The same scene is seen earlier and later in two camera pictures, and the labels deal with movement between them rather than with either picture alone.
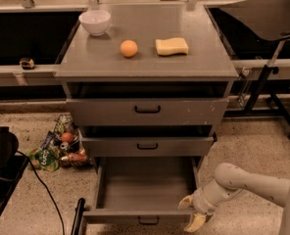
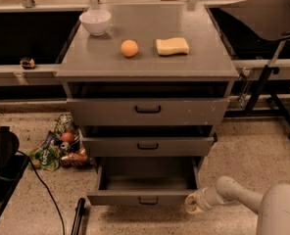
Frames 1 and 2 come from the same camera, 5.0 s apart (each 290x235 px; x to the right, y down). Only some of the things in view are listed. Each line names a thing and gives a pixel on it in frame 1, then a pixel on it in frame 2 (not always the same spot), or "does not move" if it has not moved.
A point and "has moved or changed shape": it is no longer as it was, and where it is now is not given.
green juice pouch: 44,159 does not move
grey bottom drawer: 144,190 has moved or changed shape
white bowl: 95,22 does not move
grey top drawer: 147,112 does not move
